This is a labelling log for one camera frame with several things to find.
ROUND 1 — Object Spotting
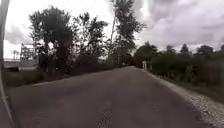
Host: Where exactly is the grey asphalt road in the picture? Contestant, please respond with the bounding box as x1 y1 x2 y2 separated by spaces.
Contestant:
6 65 214 128

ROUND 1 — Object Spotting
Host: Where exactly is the row of trees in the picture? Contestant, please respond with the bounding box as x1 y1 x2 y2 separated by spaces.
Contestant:
28 0 148 76

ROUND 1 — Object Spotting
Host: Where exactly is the hedge of dark bushes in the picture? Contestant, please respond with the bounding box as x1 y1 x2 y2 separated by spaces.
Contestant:
132 41 224 101

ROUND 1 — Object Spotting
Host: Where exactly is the scaffold-like structure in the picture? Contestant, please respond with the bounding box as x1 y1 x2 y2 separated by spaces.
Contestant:
19 42 37 62

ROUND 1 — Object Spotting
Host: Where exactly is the grass strip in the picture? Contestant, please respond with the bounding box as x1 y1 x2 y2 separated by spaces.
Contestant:
2 68 73 89

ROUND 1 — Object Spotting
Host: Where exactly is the low pale building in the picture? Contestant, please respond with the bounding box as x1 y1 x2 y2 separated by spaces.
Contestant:
3 58 39 72

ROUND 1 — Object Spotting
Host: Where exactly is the pale gravel verge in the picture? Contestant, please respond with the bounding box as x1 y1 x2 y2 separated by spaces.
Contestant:
139 68 224 128

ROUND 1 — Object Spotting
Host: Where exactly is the pale post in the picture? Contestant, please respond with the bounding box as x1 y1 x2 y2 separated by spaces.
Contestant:
142 60 148 72

